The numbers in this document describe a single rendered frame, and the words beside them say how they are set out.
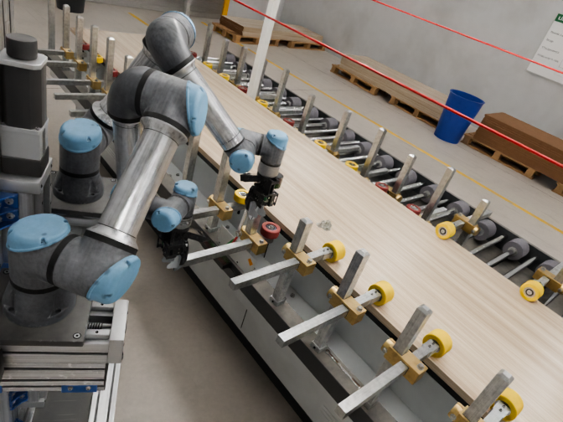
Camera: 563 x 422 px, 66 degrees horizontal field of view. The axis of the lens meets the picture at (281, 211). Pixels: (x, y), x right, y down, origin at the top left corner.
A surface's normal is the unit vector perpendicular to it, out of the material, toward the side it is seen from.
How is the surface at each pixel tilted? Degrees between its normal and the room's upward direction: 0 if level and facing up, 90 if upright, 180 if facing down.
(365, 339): 90
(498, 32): 90
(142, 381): 0
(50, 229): 8
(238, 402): 0
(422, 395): 90
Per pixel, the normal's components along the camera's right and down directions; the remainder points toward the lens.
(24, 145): 0.19, 0.57
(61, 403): 0.27, -0.82
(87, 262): 0.03, -0.25
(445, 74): -0.72, 0.18
